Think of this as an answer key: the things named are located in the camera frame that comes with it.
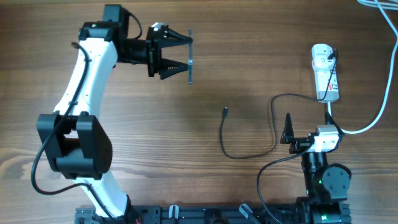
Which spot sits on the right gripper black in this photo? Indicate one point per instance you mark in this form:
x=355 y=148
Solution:
x=300 y=144

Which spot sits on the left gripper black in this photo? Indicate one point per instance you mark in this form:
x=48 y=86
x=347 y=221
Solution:
x=154 y=56

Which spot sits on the Galaxy S25 smartphone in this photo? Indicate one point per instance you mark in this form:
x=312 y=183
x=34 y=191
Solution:
x=190 y=57

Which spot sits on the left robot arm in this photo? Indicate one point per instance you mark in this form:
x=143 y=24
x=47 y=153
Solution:
x=73 y=140

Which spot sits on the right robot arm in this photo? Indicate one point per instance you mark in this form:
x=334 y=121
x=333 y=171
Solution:
x=326 y=184

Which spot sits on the white charger plug adapter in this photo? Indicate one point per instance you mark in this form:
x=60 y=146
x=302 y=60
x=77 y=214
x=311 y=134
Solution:
x=323 y=62

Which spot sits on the white power strip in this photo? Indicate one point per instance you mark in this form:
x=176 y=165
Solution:
x=326 y=82

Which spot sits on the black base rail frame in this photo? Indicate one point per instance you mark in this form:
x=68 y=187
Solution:
x=284 y=213

